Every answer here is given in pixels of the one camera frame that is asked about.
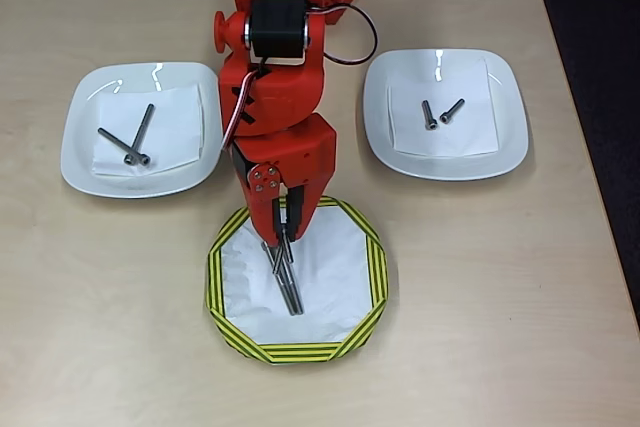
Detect white servo cable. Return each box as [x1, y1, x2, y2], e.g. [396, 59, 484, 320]
[219, 64, 266, 153]

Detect red black servo cable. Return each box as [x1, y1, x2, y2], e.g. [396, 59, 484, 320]
[319, 4, 379, 66]

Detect yellow green striped paper plate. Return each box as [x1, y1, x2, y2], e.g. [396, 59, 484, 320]
[203, 196, 390, 366]

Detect white square ceramic plate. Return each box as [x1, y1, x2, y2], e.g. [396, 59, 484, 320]
[60, 61, 226, 199]
[363, 48, 530, 182]

